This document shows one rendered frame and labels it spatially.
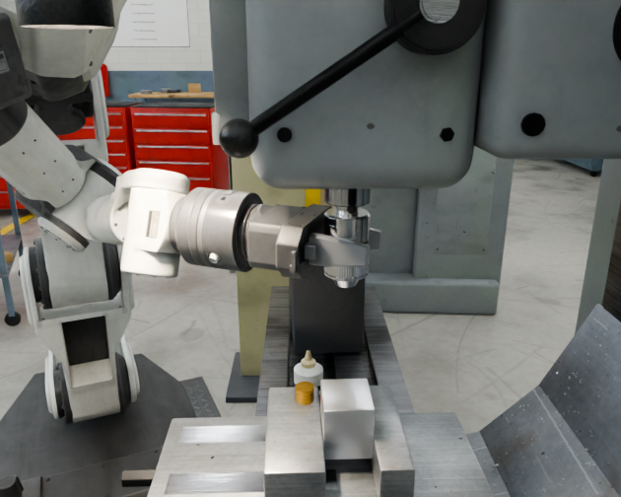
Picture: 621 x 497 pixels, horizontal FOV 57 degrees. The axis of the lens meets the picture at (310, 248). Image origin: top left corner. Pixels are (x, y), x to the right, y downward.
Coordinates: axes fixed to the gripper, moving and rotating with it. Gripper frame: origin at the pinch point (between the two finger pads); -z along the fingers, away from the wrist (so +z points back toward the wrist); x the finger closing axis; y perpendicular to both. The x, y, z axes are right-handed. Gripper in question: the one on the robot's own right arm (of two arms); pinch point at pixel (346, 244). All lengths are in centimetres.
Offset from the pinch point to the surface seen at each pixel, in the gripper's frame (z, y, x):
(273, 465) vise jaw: 3.2, 19.2, -12.5
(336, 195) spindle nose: 0.5, -5.6, -2.3
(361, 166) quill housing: -3.6, -10.1, -9.2
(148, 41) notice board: 544, -33, 758
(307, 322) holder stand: 14.0, 24.3, 27.3
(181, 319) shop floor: 150, 125, 197
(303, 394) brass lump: 4.0, 17.8, -2.0
